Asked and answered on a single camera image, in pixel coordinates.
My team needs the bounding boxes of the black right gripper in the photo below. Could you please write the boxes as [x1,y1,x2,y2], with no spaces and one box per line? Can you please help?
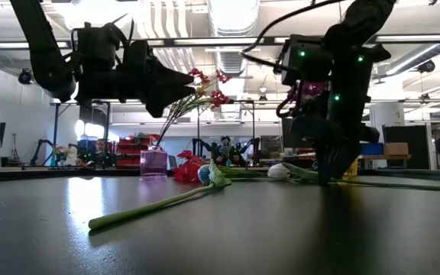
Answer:
[290,114,381,185]

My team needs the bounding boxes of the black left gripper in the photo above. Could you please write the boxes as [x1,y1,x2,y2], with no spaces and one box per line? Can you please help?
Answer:
[75,40,196,118]

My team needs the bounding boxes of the red artificial flower bunch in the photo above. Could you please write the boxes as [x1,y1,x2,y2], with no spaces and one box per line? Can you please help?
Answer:
[172,149,270,183]
[154,67,233,152]

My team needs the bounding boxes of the white artificial tulip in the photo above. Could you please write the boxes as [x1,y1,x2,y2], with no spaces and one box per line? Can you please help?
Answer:
[88,159,233,231]
[267,162,440,192]

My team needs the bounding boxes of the purple artificial flower bunch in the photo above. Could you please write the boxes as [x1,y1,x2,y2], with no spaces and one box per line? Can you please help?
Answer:
[286,80,330,104]

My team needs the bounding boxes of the purple glass vase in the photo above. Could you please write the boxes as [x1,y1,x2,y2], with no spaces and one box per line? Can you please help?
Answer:
[139,147,169,179]

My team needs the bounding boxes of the blue storage bin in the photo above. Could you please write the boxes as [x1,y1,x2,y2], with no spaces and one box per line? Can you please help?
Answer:
[359,142,384,156]

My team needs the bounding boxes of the brown cardboard box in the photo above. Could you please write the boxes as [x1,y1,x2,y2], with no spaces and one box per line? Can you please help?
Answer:
[383,141,410,157]

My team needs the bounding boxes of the long ceiling light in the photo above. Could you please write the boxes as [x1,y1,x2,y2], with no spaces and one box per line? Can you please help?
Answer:
[173,37,265,46]
[0,40,70,50]
[372,34,440,43]

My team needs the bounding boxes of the red tool chest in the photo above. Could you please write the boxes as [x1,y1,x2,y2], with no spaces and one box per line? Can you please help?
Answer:
[115,133,160,170]

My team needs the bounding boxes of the black cabinet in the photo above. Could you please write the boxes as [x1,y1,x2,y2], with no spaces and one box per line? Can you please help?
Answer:
[382,125,433,171]

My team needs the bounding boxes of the black background robot arms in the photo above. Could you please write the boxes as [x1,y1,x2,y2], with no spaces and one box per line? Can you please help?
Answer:
[31,137,91,167]
[191,135,261,167]

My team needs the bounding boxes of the black table mat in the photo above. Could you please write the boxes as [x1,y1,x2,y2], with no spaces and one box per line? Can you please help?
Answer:
[0,173,440,275]

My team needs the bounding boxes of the black round ceiling fixture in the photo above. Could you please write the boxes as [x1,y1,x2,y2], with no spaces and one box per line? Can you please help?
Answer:
[17,68,34,86]
[417,60,436,74]

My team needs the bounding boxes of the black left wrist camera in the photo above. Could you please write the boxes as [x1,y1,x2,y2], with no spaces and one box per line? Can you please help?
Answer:
[73,17,129,72]

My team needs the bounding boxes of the silver ceiling duct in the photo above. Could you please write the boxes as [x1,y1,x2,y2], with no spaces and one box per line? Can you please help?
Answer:
[204,0,261,77]

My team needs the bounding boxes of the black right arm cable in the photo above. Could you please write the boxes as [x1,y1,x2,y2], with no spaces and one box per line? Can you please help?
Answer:
[241,0,343,76]

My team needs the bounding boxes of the black aluminium table frame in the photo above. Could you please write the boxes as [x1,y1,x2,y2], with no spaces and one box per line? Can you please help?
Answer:
[0,166,440,183]

